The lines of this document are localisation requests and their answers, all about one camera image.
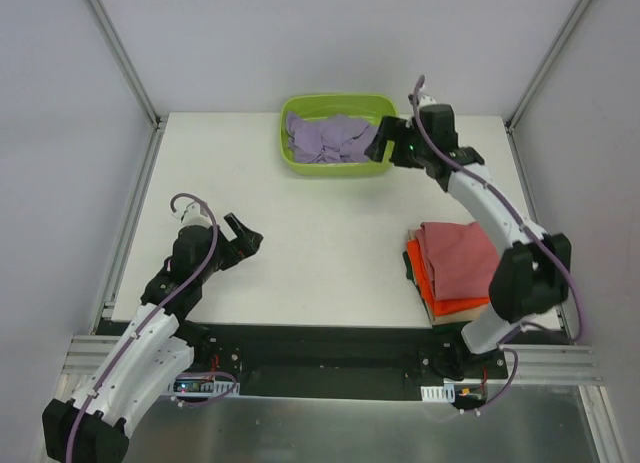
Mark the purple t shirt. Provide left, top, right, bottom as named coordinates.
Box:
left=285, top=111, right=378, bottom=164

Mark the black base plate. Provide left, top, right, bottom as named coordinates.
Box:
left=94, top=318, right=574, bottom=399

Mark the left controller board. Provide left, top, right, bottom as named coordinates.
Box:
left=165, top=371, right=240, bottom=408

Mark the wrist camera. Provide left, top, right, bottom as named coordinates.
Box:
left=411, top=85, right=437, bottom=109
left=172, top=201, right=211, bottom=228

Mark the dark green folded t shirt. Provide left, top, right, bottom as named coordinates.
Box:
left=402, top=251, right=469, bottom=327

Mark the right controller board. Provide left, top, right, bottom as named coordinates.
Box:
left=420, top=382, right=488, bottom=424

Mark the pink folded t shirt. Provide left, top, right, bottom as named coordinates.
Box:
left=415, top=222, right=499, bottom=301

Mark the controller board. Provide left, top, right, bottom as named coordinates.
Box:
left=165, top=371, right=240, bottom=408
left=420, top=382, right=488, bottom=424

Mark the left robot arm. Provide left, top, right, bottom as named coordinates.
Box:
left=42, top=213, right=263, bottom=462

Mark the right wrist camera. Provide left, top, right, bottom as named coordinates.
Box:
left=411, top=85, right=437, bottom=109

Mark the aluminium frame post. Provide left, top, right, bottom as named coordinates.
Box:
left=505, top=0, right=594, bottom=134
left=83, top=0, right=163, bottom=129

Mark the left aluminium frame post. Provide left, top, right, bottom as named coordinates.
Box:
left=83, top=0, right=163, bottom=129

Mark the orange folded t shirt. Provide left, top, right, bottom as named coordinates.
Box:
left=405, top=237, right=491, bottom=317

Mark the green plastic basin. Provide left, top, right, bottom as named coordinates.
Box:
left=279, top=93, right=397, bottom=178

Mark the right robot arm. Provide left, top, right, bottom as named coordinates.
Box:
left=365, top=104, right=573, bottom=378

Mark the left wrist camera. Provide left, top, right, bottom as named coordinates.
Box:
left=172, top=201, right=211, bottom=228

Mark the beige folded t shirt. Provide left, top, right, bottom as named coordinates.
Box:
left=405, top=227, right=494, bottom=327

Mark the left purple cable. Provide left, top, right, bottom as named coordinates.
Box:
left=64, top=193, right=220, bottom=463

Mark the right aluminium frame post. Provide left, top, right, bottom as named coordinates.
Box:
left=505, top=0, right=594, bottom=134

